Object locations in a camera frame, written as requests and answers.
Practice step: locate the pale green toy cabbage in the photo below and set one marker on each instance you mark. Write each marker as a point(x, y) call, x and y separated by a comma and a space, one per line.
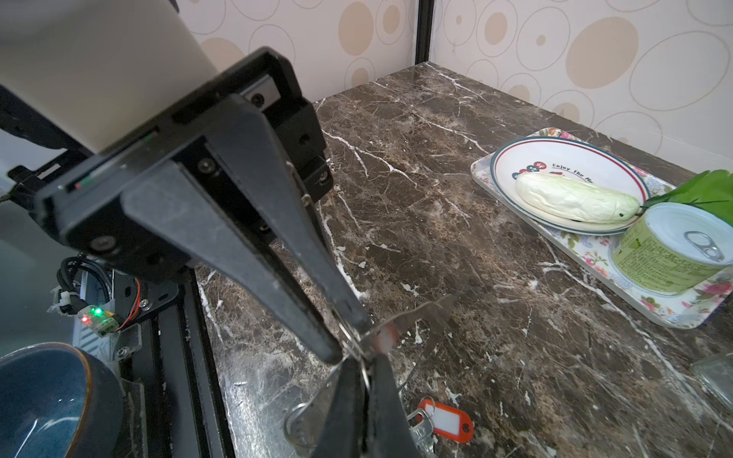
point(575, 200)

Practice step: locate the green tin can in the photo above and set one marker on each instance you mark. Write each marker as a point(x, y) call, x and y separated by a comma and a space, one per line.
point(672, 248)

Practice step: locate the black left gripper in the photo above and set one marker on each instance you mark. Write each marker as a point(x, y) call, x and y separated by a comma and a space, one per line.
point(82, 208)

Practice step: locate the green toy leaf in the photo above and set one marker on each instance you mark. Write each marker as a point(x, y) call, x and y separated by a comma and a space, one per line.
point(710, 191)

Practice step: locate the red key tag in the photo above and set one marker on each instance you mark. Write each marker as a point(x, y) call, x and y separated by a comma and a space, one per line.
point(449, 422)

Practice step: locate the metal keyring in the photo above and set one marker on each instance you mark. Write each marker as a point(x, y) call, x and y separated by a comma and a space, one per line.
point(304, 424)

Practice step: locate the black corner frame post left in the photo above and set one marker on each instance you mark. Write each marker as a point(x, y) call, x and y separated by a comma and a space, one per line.
point(423, 30)

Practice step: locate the small clear glass jar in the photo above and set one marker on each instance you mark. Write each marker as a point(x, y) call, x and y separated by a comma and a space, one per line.
point(715, 372)

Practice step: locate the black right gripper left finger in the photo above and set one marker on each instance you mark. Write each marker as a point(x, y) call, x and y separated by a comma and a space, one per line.
point(343, 431)

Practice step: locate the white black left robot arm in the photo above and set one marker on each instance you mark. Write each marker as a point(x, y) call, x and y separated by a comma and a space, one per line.
point(86, 74)

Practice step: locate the blue ceramic bowl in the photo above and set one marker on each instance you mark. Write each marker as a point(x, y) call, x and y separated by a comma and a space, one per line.
point(58, 401)

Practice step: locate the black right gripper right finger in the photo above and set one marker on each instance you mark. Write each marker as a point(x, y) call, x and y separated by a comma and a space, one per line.
point(387, 430)

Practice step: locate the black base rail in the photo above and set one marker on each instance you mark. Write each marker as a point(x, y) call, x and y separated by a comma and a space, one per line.
point(154, 339)

